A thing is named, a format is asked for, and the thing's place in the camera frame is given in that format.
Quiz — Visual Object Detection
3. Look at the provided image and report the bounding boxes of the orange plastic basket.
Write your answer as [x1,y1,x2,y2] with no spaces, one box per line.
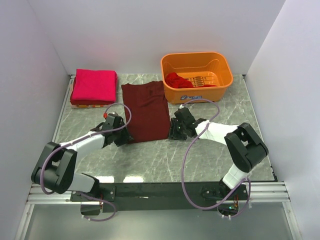
[160,52,234,104]

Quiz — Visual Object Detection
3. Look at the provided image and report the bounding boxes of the aluminium frame rail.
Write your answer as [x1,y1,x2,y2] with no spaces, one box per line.
[15,75,302,240]

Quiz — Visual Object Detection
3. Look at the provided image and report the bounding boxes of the red t-shirt in basket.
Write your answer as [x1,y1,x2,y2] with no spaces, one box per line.
[164,72,217,89]

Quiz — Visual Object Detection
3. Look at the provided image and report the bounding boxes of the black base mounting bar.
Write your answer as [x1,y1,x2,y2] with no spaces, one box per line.
[69,181,248,214]

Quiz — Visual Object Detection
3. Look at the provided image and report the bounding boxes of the dark maroon t-shirt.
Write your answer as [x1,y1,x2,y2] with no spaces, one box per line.
[121,81,170,144]

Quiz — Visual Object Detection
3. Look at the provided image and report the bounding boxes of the folded pink t-shirt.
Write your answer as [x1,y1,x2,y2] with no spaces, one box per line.
[70,68,118,105]

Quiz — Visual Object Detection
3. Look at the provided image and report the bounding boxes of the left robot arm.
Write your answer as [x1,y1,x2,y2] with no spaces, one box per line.
[31,113,133,201]

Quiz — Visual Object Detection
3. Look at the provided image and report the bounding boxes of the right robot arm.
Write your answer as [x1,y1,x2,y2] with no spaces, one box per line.
[168,107,269,200]

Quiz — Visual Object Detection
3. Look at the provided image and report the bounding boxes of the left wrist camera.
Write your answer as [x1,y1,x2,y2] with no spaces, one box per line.
[103,112,119,119]

